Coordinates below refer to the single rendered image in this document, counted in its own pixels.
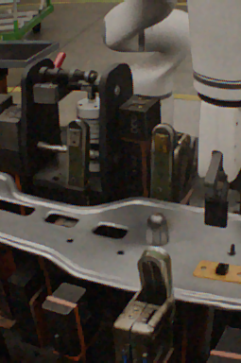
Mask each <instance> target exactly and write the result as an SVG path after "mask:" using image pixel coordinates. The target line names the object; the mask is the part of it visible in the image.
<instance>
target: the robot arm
mask: <svg viewBox="0 0 241 363"><path fill-rule="evenodd" d="M177 2H178V1H177V0H125V1H124V2H122V3H121V4H119V5H117V7H115V8H114V9H112V10H111V11H110V12H109V13H108V14H107V15H106V18H105V19H104V21H103V23H102V27H101V35H102V39H103V40H102V42H103V43H104V44H105V45H106V46H108V47H109V49H110V50H114V51H117V52H124V53H130V52H155V53H153V54H152V55H151V56H148V57H147V58H145V59H142V60H140V61H136V62H135V63H134V64H133V65H130V66H129V67H130V69H131V72H132V78H133V95H147V96H154V97H159V98H160V101H162V106H161V118H162V123H166V124H169V125H171V126H173V127H174V123H173V111H174V99H173V83H174V81H173V76H174V73H175V71H176V70H175V69H176V68H177V66H179V63H180V62H182V61H183V60H184V59H185V57H186V56H187V55H189V54H190V52H191V56H192V69H193V83H194V88H195V89H196V90H197V92H198V96H199V98H200V99H201V100H202V101H201V108H200V119H199V128H198V130H199V140H198V174H199V177H200V178H206V179H205V182H204V188H205V191H204V194H205V196H204V223H205V225H208V226H212V227H219V228H223V229H225V228H227V226H228V215H229V200H228V199H227V196H228V192H229V189H232V190H236V191H241V0H187V7H188V14H187V13H186V12H185V11H181V10H177V9H174V8H175V6H176V4H177ZM220 171H223V172H225V173H226V177H222V176H218V175H219V172H220ZM216 181H219V182H224V185H223V189H222V193H221V190H220V189H216V188H217V186H216Z"/></svg>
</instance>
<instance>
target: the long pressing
mask: <svg viewBox="0 0 241 363"><path fill-rule="evenodd" d="M0 199H1V200H4V201H7V202H11V203H15V204H19V205H23V206H25V207H30V208H33V209H35V211H34V212H33V213H32V214H31V215H29V216H21V215H17V214H14V213H10V212H7V211H3V210H0V245H3V246H6V247H9V248H12V249H14V250H17V251H20V252H23V253H27V254H30V255H34V256H37V257H41V258H43V259H45V260H47V261H49V262H50V263H52V264H53V265H55V266H56V267H58V268H59V269H61V270H62V271H64V272H65V273H66V274H67V275H70V276H71V277H73V278H75V279H77V280H79V281H82V282H85V283H88V284H92V285H102V286H105V287H107V288H111V289H115V290H122V291H125V292H128V293H134V294H135V293H137V291H138V290H140V289H142V288H141V284H140V279H139V272H138V271H139V270H138V267H137V262H138V260H139V259H140V258H141V256H142V254H143V252H144V249H145V248H147V247H153V246H150V245H148V244H147V242H146V222H147V220H148V218H149V216H150V215H151V214H153V213H155V212H158V213H161V214H163V215H164V216H165V217H166V223H167V239H168V241H167V242H166V243H165V244H164V245H162V246H160V247H157V248H162V249H164V250H165V251H166V252H168V254H169V255H170V257H171V267H172V272H173V275H172V278H173V284H174V294H175V303H184V304H191V305H196V306H202V307H208V308H213V309H219V310H225V311H231V312H232V311H233V312H236V313H237V312H238V313H241V284H237V283H231V282H225V281H222V282H221V281H218V280H212V279H205V278H202V277H201V278H199V277H196V276H193V271H194V270H195V268H196V266H197V265H198V263H199V261H201V260H205V261H213V262H218V263H223V264H225V263H226V264H229V265H235V266H241V215H239V214H235V213H229V215H228V226H227V228H225V229H223V228H219V227H212V226H208V225H205V223H204V208H201V207H197V206H189V205H183V204H179V203H175V202H171V201H166V200H156V199H148V198H141V197H135V198H128V199H121V200H118V201H114V202H111V203H107V204H99V205H95V206H76V205H72V204H68V203H63V202H59V201H55V200H51V199H43V198H39V197H35V196H31V195H28V194H24V193H22V192H21V191H19V190H18V187H17V185H16V183H15V181H14V179H13V178H12V177H11V176H10V175H9V174H7V173H4V172H0ZM52 214H57V215H62V216H69V217H73V218H76V219H77V220H78V222H77V224H76V226H74V227H72V228H70V227H65V226H61V225H57V224H54V223H49V222H46V221H45V220H46V219H47V217H48V216H50V215H52ZM101 225H106V226H111V227H114V228H118V229H123V230H126V231H128V233H127V234H126V235H125V236H124V237H122V238H112V237H108V236H105V235H100V234H96V233H95V229H96V228H97V227H98V226H101ZM68 239H73V241H72V242H68V241H67V240H68ZM231 244H234V246H235V250H234V252H235V254H234V255H232V256H230V255H229V252H230V246H231ZM119 251H122V252H123V253H121V254H119V253H118V252H119Z"/></svg>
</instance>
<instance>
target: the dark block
mask: <svg viewBox="0 0 241 363"><path fill-rule="evenodd" d="M119 120H120V133H121V139H122V140H124V142H125V157H126V172H127V185H128V187H127V188H128V198H135V197H141V198H148V199H150V178H151V174H150V151H149V149H150V147H151V145H152V141H153V133H152V131H153V129H154V128H155V127H156V126H159V125H161V124H162V118H161V106H160V98H159V97H154V96H147V95H133V96H132V97H131V98H130V99H129V100H128V101H127V102H125V103H124V104H123V105H122V106H121V107H120V108H119Z"/></svg>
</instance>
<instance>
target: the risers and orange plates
mask: <svg viewBox="0 0 241 363"><path fill-rule="evenodd" d="M7 282H8V285H9V291H10V295H11V297H10V299H11V303H12V306H13V310H14V314H15V317H16V319H17V321H18V324H19V328H20V330H19V333H20V335H21V338H22V341H23V342H25V343H28V344H30V345H32V346H35V347H37V348H40V349H41V347H43V348H45V347H46V345H47V344H48V343H49V342H50V340H51V337H50V334H49V332H48V329H47V325H46V320H45V315H44V311H43V308H42V304H43V303H44V302H45V301H46V299H47V297H48V296H49V293H48V287H47V285H46V282H45V277H44V272H43V270H42V269H40V266H39V260H38V257H37V256H34V255H29V256H28V257H27V259H26V260H25V261H24V262H23V264H22V265H21V266H19V267H18V268H17V270H16V271H15V272H14V273H13V274H12V275H11V276H10V277H9V279H8V280H7ZM110 291H111V292H110V294H109V295H110V305H111V312H112V325H113V324H114V323H115V322H116V319H117V318H118V317H119V316H120V314H122V312H123V311H124V309H125V307H126V306H127V305H128V304H129V302H130V301H131V300H132V299H133V296H134V295H135V294H134V293H128V292H125V291H122V290H115V289H111V288H110Z"/></svg>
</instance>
